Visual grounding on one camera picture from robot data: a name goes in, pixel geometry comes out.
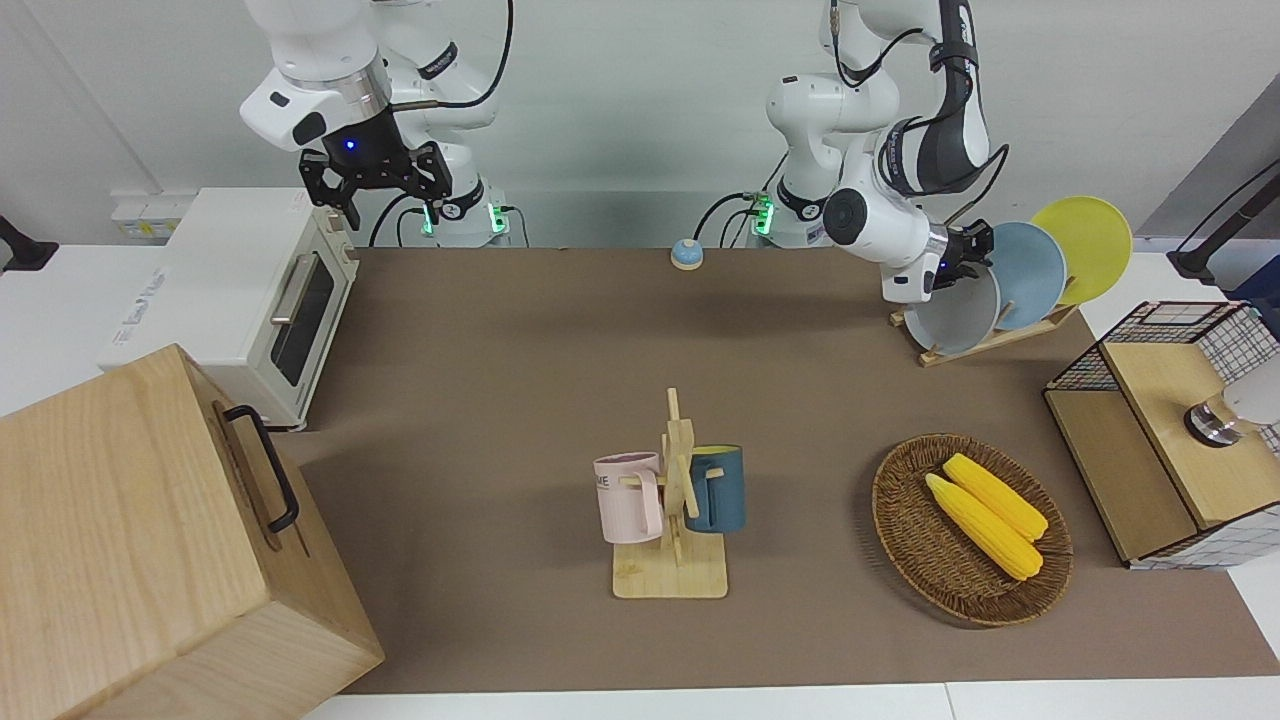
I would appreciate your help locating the brown wicker basket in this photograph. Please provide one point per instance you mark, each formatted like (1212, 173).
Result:
(930, 560)

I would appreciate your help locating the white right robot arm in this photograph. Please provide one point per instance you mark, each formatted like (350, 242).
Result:
(320, 60)

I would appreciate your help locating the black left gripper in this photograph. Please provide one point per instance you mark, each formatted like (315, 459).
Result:
(948, 262)

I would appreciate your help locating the yellow corn cob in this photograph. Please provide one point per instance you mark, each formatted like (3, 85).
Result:
(1000, 495)
(985, 528)

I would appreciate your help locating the blue plate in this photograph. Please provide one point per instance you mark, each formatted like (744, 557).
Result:
(1030, 275)

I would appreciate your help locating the pink mug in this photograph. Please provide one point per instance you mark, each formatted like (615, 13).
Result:
(625, 495)

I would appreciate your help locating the blue call bell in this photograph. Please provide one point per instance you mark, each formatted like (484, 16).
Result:
(687, 255)

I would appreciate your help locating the gray plate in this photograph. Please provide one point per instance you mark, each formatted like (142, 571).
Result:
(955, 315)

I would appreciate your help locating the brown table mat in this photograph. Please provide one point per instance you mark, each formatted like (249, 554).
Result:
(500, 400)

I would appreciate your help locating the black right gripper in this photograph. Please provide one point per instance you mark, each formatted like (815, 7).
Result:
(365, 150)

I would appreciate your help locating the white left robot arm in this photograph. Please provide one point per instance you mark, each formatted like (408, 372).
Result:
(870, 215)

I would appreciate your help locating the dark blue mug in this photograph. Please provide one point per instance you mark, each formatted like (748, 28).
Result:
(722, 490)

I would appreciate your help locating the black clamp mount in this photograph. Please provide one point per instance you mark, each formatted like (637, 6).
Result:
(25, 248)

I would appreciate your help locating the wooden plate rack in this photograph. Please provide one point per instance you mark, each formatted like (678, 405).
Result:
(1000, 338)

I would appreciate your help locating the white toaster oven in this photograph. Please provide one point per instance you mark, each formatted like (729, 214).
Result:
(220, 270)

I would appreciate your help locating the white wall socket strip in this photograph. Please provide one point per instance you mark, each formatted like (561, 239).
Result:
(150, 215)

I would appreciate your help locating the yellow plate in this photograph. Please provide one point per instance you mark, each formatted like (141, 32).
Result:
(1090, 240)

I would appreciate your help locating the small wooden block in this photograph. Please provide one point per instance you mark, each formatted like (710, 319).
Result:
(670, 575)

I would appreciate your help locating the wooden box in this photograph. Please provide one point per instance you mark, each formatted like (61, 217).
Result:
(130, 540)

